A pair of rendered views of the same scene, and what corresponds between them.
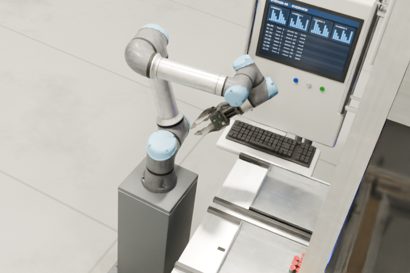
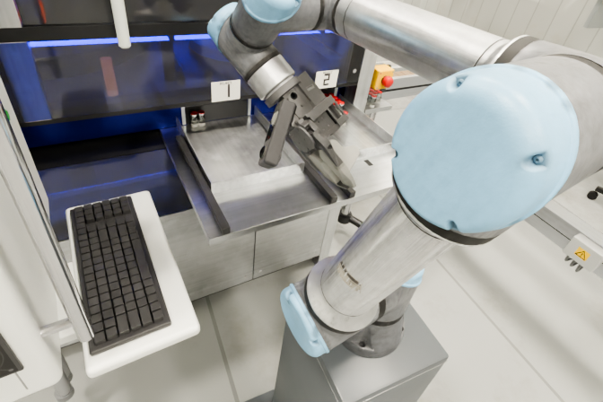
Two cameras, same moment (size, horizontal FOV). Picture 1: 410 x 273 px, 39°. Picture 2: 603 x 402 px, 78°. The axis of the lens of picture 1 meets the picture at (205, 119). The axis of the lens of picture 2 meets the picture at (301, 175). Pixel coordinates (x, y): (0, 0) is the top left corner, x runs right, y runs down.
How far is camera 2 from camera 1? 2.40 m
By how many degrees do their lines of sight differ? 95
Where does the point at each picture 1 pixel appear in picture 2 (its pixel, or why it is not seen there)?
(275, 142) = (114, 247)
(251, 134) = (125, 287)
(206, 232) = (372, 180)
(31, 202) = not seen: outside the picture
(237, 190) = (289, 196)
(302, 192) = (212, 153)
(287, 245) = not seen: hidden behind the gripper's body
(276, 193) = (244, 168)
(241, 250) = not seen: hidden behind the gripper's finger
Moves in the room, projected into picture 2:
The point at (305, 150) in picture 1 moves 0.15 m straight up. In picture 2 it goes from (98, 209) to (83, 158)
